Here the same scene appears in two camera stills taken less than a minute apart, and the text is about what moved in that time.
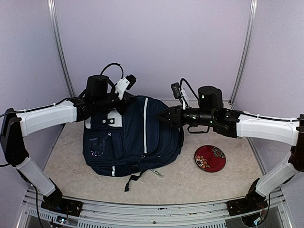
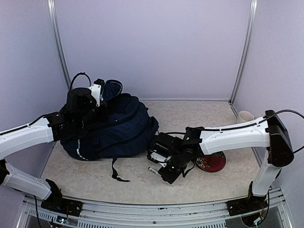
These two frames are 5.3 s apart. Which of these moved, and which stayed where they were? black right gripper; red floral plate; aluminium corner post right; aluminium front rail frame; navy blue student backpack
Moved: black right gripper; navy blue student backpack
Stayed: red floral plate; aluminium front rail frame; aluminium corner post right
